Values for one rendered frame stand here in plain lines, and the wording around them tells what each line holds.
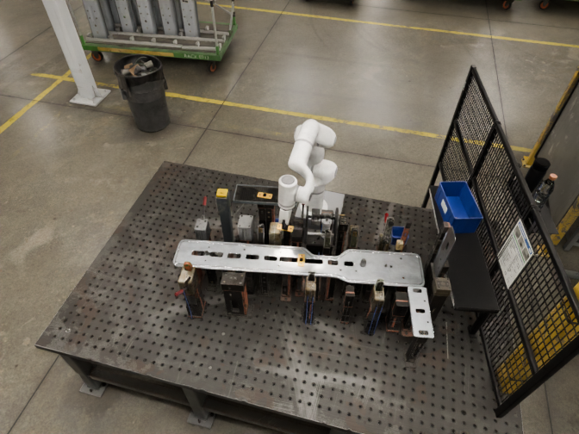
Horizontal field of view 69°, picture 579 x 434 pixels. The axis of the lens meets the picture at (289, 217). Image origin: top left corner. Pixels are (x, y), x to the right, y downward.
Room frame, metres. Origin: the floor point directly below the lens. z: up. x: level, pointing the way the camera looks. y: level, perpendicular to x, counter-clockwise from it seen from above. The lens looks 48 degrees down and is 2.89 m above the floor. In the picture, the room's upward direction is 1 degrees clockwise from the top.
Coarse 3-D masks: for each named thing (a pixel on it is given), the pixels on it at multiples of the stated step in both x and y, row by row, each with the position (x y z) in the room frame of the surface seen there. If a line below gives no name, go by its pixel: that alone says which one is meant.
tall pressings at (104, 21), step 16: (96, 0) 5.60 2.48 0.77; (112, 0) 6.02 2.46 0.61; (128, 0) 5.79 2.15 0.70; (144, 0) 5.71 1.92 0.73; (160, 0) 5.68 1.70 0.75; (176, 0) 5.89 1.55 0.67; (192, 0) 5.64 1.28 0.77; (96, 16) 5.55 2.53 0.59; (112, 16) 5.82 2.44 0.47; (128, 16) 5.74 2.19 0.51; (144, 16) 5.71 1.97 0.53; (160, 16) 5.74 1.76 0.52; (176, 16) 5.72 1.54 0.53; (192, 16) 5.61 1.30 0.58; (144, 32) 5.70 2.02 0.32; (176, 32) 5.67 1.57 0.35; (192, 32) 5.61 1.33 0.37
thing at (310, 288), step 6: (306, 282) 1.22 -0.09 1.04; (312, 282) 1.22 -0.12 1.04; (306, 288) 1.18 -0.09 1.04; (312, 288) 1.18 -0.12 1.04; (306, 294) 1.17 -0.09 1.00; (312, 294) 1.17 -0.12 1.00; (306, 300) 1.17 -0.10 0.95; (312, 300) 1.17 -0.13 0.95; (306, 306) 1.18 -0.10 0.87; (312, 306) 1.16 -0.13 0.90; (306, 312) 1.18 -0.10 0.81; (312, 312) 1.18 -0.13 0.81; (306, 318) 1.17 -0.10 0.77; (312, 318) 1.17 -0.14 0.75; (312, 324) 1.16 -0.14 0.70
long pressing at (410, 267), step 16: (192, 240) 1.52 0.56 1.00; (208, 240) 1.52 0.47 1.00; (176, 256) 1.41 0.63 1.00; (192, 256) 1.41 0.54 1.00; (208, 256) 1.41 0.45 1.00; (224, 256) 1.41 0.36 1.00; (240, 256) 1.42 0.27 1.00; (272, 256) 1.42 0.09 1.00; (288, 256) 1.42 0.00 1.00; (320, 256) 1.42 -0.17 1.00; (336, 256) 1.43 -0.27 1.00; (352, 256) 1.43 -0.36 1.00; (368, 256) 1.43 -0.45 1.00; (384, 256) 1.43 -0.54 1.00; (400, 256) 1.43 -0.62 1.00; (416, 256) 1.43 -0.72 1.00; (272, 272) 1.31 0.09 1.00; (288, 272) 1.31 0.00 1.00; (304, 272) 1.31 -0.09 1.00; (320, 272) 1.31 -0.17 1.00; (336, 272) 1.32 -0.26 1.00; (352, 272) 1.32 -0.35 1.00; (368, 272) 1.32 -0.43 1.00; (384, 272) 1.32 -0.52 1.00; (400, 272) 1.32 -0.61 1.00; (416, 272) 1.32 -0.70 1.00
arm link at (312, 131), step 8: (312, 120) 1.75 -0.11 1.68; (304, 128) 1.69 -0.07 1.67; (312, 128) 1.69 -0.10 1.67; (320, 128) 1.75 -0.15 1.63; (328, 128) 1.81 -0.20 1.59; (304, 136) 1.65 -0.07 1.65; (312, 136) 1.66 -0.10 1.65; (320, 136) 1.74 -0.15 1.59; (328, 136) 1.77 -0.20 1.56; (312, 144) 1.63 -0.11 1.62; (320, 144) 1.74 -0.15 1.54; (328, 144) 1.75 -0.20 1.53
